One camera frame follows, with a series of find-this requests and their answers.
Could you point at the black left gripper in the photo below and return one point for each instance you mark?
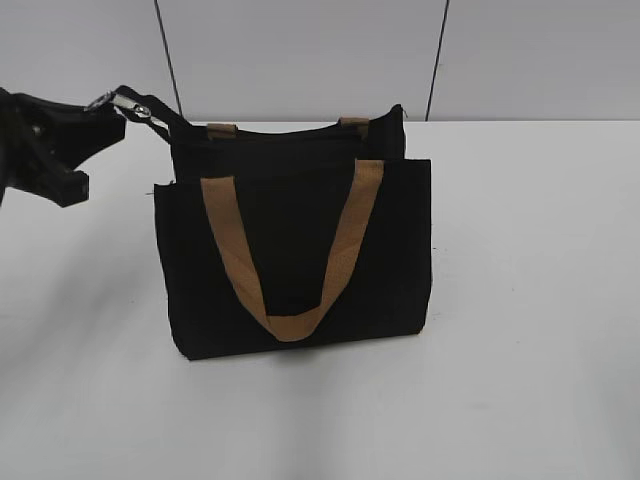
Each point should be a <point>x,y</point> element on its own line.
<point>69,132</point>

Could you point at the black zipper tab with clasp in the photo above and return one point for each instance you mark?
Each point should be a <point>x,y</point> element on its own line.
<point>144,109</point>

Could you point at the black canvas tote bag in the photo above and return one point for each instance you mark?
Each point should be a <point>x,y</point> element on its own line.
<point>291,197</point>

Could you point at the tan rear bag handle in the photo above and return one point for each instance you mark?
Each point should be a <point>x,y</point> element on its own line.
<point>346,128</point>

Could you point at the tan bag handle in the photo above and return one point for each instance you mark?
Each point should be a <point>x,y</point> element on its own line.
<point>346,128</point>
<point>223,212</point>

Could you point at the tan front bag handle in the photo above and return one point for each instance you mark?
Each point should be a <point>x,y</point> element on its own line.
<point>223,212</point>

